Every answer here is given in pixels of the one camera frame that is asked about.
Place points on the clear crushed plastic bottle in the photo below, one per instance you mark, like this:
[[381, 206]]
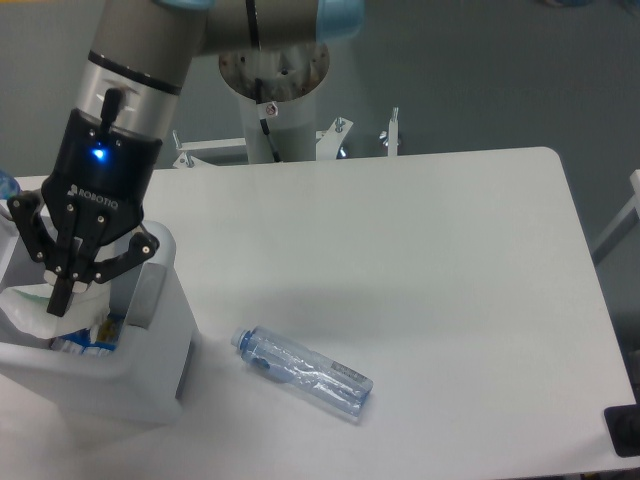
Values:
[[285, 361]]

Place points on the white frame at right edge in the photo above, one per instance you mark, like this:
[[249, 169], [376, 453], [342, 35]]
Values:
[[621, 224]]

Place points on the blue patterned object at left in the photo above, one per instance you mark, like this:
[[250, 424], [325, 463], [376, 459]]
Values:
[[9, 186]]

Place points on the white plastic trash can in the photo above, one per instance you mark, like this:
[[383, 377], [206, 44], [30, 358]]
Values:
[[142, 378]]

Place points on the white pedestal base frame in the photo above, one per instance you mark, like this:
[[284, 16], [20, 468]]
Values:
[[267, 145]]

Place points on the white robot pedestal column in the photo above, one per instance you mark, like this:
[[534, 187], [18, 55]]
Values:
[[279, 84]]

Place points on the white paper carton trash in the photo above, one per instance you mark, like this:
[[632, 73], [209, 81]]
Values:
[[26, 309]]

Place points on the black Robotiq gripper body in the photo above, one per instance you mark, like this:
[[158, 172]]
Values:
[[105, 171]]

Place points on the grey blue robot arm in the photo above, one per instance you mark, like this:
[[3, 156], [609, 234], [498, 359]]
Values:
[[142, 51]]

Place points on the blue packaging in bin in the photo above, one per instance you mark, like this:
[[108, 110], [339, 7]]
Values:
[[99, 340]]

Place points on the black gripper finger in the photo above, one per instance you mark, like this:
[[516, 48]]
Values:
[[55, 254], [142, 246]]

